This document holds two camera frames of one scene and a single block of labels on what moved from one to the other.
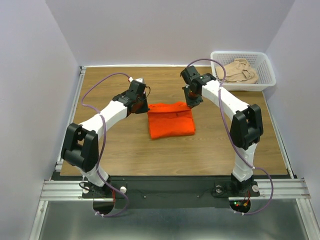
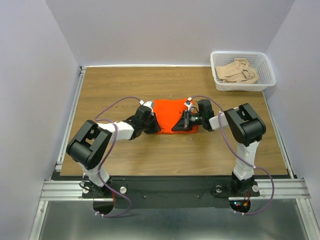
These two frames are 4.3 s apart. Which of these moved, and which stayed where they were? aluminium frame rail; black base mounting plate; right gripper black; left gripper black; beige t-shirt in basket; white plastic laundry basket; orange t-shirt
Moved: orange t-shirt; left gripper black; right gripper black
Stayed: aluminium frame rail; black base mounting plate; beige t-shirt in basket; white plastic laundry basket
